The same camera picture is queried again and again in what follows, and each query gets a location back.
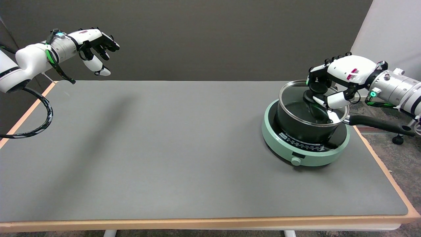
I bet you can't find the glass pot lid black knob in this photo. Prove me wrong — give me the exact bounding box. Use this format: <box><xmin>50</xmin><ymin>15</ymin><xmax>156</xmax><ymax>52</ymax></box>
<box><xmin>279</xmin><ymin>80</ymin><xmax>350</xmax><ymax>127</ymax></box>

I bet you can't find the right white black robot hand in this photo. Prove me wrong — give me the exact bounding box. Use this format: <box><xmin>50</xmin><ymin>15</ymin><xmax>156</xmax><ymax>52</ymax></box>
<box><xmin>306</xmin><ymin>52</ymin><xmax>379</xmax><ymax>110</ymax></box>

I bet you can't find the green black cable strap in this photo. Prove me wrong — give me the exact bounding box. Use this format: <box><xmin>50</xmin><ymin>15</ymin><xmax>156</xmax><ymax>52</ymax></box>
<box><xmin>45</xmin><ymin>29</ymin><xmax>76</xmax><ymax>85</ymax></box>

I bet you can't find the green round induction cooker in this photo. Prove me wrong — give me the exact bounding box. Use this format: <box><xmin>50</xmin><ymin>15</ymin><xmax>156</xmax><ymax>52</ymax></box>
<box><xmin>261</xmin><ymin>99</ymin><xmax>351</xmax><ymax>167</ymax></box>

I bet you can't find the black braided cable loop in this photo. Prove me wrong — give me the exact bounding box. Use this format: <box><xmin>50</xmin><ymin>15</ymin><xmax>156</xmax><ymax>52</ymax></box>
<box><xmin>0</xmin><ymin>86</ymin><xmax>54</xmax><ymax>139</ymax></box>

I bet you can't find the black office chair base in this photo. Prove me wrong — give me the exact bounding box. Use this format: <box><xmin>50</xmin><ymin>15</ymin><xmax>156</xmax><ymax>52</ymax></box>
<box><xmin>392</xmin><ymin>117</ymin><xmax>421</xmax><ymax>145</ymax></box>

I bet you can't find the black saucepan with long handle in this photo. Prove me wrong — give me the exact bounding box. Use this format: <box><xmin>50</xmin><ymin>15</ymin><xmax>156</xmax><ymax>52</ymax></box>
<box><xmin>276</xmin><ymin>99</ymin><xmax>416</xmax><ymax>144</ymax></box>

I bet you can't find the red striped floor strip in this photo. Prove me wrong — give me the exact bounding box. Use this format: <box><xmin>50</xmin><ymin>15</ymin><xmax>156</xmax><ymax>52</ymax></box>
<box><xmin>356</xmin><ymin>124</ymin><xmax>392</xmax><ymax>133</ymax></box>

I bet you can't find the white partition panel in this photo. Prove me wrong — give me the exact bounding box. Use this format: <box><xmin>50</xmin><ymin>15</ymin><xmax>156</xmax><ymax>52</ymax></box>
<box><xmin>335</xmin><ymin>0</ymin><xmax>421</xmax><ymax>101</ymax></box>

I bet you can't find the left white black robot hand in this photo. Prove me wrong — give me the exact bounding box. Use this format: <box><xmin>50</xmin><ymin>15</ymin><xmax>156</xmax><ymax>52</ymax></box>
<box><xmin>68</xmin><ymin>27</ymin><xmax>120</xmax><ymax>77</ymax></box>

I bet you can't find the green black wrist cable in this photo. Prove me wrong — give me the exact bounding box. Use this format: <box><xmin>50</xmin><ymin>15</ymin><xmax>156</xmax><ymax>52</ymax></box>
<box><xmin>366</xmin><ymin>100</ymin><xmax>402</xmax><ymax>110</ymax></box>

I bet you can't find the grey table mat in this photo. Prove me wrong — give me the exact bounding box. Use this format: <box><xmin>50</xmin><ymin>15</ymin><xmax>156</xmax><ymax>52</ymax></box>
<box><xmin>0</xmin><ymin>81</ymin><xmax>409</xmax><ymax>223</ymax></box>

